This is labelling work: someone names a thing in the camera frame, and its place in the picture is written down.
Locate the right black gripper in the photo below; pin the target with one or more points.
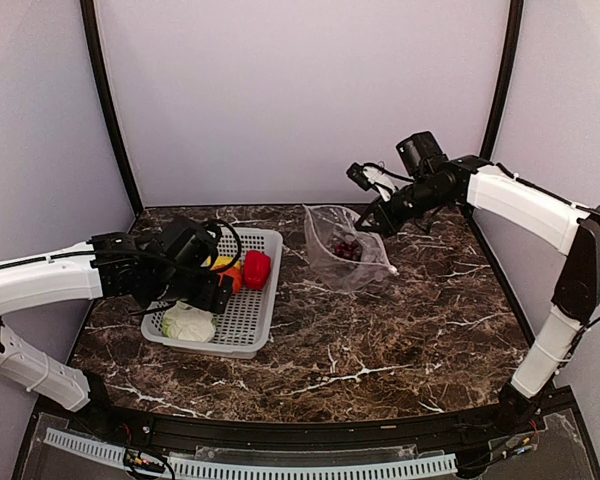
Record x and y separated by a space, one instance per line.
387 223

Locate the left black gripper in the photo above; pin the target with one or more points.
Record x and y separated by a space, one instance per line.
204 299

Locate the orange bell pepper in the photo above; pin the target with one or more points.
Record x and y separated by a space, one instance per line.
237 278

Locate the dark red grape bunch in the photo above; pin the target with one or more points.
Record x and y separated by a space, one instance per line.
351 251

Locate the white green cauliflower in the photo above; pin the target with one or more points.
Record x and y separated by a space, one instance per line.
186 323

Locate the clear zip top bag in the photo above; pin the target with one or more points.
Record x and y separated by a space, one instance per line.
326 225

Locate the white plastic perforated basket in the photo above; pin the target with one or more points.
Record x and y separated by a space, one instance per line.
243 329

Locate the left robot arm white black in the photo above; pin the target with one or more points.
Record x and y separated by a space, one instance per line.
175 265

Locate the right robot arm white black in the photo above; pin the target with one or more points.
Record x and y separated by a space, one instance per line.
433 180

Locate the red bell pepper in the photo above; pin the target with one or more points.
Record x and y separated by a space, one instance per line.
256 270

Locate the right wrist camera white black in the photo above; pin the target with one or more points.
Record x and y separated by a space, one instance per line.
372 176

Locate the black curved front rail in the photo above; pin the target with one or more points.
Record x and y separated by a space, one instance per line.
462 431

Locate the white slotted cable duct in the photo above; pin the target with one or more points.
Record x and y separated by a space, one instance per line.
225 463

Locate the left black frame post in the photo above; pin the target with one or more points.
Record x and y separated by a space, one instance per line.
108 109

